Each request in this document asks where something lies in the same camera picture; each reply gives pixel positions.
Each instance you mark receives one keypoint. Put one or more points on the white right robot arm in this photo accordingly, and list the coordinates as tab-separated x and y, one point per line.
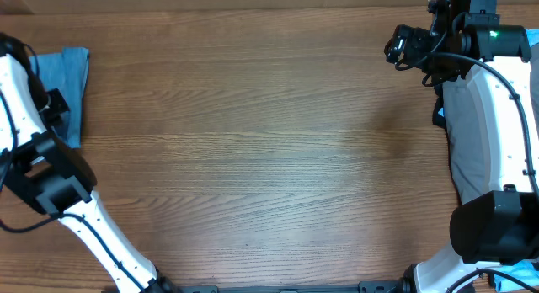
498	229

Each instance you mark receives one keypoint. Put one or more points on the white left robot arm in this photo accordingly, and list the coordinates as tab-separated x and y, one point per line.
53	179

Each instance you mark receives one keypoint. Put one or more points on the light blue folded garment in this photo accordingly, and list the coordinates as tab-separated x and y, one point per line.
530	36

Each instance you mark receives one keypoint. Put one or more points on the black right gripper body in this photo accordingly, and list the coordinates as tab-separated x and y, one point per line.
417	55

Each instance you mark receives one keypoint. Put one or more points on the light blue denim jeans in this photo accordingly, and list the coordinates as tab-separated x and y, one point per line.
68	72

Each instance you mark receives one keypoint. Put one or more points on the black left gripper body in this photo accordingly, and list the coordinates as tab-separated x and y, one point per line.
56	107

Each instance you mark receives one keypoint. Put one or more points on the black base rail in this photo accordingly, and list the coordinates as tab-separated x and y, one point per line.
377	286

